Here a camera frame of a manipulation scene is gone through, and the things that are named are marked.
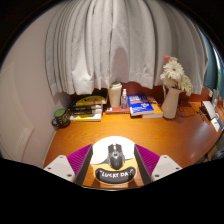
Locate orange book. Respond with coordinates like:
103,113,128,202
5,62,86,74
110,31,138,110
141,96,164,119

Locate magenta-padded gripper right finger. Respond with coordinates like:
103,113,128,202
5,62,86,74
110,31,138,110
133,143,183,186

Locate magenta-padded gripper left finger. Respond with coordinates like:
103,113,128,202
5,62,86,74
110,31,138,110
43,143,94,186

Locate cream tumbler cup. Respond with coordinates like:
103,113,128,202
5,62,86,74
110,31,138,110
108,81,123,108

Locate grey black computer mouse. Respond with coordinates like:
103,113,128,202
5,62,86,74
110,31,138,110
107,143,126,170

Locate white pleated curtain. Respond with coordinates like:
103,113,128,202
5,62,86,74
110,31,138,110
44,0,209,96

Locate black book with yellow cover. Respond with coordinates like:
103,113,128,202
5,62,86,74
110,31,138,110
71,94,109,108

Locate white yellow black mouse pad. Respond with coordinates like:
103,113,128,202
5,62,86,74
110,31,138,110
89,135,138,186

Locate dark mug with green interior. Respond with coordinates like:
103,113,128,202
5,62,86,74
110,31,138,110
51,108,72,129

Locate clear spray bottle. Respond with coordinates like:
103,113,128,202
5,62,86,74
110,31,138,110
120,88,129,110

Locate black cable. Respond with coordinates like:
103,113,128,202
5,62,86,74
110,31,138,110
176,100,202,118

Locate white flower bouquet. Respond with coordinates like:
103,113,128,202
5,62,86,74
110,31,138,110
159,55,194,97

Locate white desk device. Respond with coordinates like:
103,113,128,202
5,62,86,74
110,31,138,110
201,100,218,121

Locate white ceramic vase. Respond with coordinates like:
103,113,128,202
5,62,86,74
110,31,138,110
160,85,183,120

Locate blue book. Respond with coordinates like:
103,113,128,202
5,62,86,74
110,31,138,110
127,94,155,117

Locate red book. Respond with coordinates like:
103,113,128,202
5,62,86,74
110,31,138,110
105,104,131,115

